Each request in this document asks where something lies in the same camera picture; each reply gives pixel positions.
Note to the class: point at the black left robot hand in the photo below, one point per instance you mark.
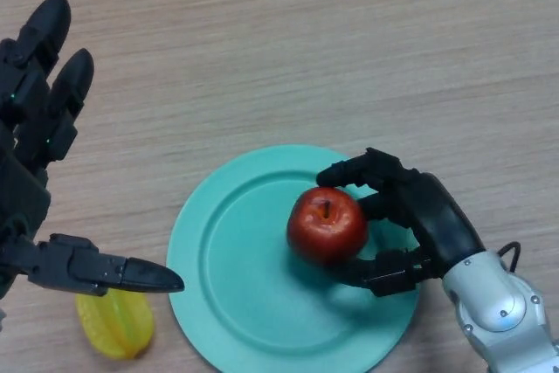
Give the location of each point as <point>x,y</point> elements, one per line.
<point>22,189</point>

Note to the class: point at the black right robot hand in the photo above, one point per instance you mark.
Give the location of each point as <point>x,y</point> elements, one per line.
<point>441,216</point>

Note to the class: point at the red apple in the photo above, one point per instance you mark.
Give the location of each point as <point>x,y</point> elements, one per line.
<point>325,229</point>

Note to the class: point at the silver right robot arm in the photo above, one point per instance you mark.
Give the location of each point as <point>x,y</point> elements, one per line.
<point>493,299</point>

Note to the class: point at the green round plate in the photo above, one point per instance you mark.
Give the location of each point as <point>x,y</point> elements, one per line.
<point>249,281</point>

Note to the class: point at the yellow starfruit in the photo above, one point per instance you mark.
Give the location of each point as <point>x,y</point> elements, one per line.
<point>115,329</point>

